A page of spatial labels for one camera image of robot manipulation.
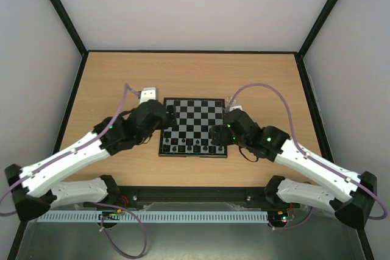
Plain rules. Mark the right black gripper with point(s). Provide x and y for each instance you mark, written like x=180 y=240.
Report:
x=219 y=135

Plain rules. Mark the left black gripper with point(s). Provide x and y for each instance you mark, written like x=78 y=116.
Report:
x=165 y=124

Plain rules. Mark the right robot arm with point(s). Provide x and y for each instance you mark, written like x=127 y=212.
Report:
x=344 y=193

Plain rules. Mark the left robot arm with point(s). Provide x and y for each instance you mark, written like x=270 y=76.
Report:
x=40 y=187

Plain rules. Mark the black and silver chessboard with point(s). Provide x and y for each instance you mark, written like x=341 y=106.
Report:
x=194 y=116

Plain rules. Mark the black aluminium frame rail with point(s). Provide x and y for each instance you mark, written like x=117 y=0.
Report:
x=136 y=197

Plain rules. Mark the white slotted cable duct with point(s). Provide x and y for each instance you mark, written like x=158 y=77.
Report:
x=156 y=217

